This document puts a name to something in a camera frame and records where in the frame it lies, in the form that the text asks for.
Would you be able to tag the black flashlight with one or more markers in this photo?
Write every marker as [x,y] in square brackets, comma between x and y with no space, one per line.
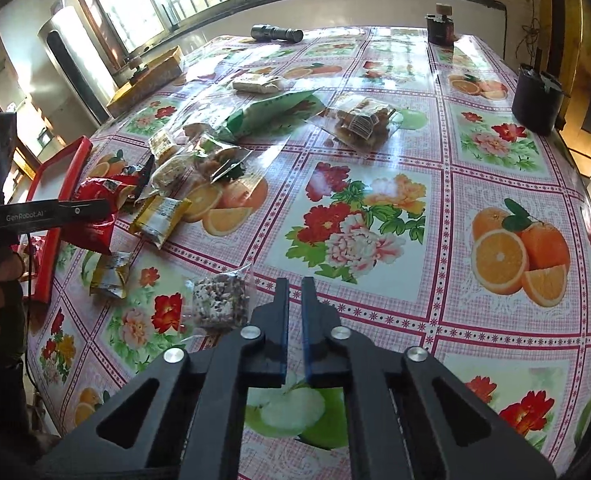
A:
[275,33]

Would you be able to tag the clear mixed nut bar packet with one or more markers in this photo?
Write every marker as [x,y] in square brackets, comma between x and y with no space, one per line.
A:
[218,300]

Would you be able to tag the white tower air conditioner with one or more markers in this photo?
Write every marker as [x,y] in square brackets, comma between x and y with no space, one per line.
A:
[70,70]

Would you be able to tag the green snack bag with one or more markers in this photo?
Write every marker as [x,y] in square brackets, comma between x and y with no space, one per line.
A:
[265,112]

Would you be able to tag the floral fruit tablecloth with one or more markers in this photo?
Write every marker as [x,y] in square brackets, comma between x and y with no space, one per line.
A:
[425,185]

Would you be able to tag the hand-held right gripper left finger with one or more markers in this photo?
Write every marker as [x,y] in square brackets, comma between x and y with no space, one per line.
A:
[281,340]

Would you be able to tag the red snack packet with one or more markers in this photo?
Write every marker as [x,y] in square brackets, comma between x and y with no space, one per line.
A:
[97,189]

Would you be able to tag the red plastic tray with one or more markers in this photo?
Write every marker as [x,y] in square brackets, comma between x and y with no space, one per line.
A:
[77,157]

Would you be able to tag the yellow snack packet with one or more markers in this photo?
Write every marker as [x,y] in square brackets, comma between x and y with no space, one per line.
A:
[107,275]
[158,217]

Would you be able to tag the small dark jar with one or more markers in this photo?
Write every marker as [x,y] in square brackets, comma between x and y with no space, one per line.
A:
[136,72]

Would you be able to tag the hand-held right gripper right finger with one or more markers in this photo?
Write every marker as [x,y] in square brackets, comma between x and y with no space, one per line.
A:
[309,340]

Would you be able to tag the dark jar with cork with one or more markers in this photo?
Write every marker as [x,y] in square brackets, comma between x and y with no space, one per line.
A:
[440,30]

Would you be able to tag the wooden door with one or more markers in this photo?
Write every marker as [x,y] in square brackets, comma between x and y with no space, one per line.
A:
[590,60]

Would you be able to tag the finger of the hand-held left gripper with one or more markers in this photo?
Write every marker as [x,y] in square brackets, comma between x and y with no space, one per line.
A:
[82,212]

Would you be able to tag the black pot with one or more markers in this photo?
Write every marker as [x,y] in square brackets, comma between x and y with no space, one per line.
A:
[535,105]

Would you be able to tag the yellow cardboard box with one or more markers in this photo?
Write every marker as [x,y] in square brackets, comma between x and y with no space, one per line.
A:
[164,62]

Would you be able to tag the small clear snack packet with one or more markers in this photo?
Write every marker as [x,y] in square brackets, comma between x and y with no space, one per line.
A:
[163,142]

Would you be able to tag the long rice cracker packet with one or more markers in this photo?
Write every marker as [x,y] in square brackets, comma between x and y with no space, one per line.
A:
[258,83]

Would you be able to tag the clear packet brown green snacks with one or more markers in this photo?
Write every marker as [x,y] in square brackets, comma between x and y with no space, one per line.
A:
[215,160]

